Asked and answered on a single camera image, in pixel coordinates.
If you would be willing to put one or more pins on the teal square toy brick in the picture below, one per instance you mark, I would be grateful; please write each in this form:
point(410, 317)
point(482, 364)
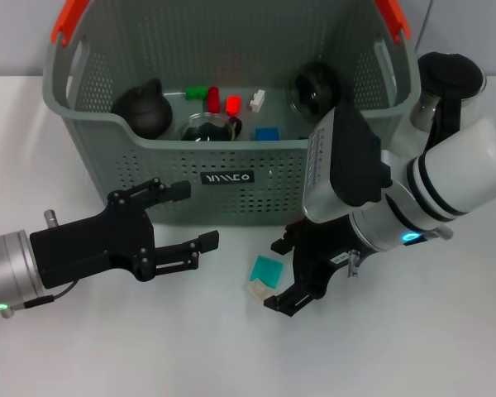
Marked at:
point(266, 271)

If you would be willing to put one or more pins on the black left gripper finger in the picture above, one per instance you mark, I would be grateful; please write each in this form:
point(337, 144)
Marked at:
point(165, 190)
point(190, 248)

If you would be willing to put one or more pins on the white square toy brick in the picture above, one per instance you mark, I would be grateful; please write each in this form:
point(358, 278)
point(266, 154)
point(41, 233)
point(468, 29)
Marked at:
point(258, 289)

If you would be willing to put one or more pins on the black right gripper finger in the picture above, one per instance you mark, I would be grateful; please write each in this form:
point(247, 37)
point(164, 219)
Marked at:
point(293, 299)
point(287, 242)

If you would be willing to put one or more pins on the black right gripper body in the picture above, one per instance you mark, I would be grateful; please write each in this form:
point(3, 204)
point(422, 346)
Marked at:
point(326, 248)

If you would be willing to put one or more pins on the white long toy brick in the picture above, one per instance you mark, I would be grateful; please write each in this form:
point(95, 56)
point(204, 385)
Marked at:
point(257, 100)

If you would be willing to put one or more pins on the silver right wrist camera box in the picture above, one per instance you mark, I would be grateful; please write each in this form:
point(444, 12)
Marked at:
point(343, 165)

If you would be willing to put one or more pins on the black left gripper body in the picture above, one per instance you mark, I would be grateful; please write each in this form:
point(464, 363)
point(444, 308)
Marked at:
point(103, 244)

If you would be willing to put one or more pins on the blue toy brick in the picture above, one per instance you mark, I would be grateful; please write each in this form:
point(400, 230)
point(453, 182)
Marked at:
point(266, 134)

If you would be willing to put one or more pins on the dark red curved toy brick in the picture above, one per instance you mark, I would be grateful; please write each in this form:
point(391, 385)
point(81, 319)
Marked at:
point(213, 99)

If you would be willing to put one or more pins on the black clay teapot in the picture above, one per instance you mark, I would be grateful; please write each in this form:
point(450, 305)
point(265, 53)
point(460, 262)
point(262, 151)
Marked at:
point(144, 111)

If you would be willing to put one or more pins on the small green toy brick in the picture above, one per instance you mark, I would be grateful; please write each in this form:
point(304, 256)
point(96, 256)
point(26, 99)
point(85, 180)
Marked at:
point(197, 92)

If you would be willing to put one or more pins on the grey perforated plastic storage bin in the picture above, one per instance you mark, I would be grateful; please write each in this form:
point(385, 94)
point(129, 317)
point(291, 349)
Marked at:
point(231, 182)

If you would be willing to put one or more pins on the red sloped toy brick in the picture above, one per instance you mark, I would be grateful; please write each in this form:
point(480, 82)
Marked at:
point(232, 105)

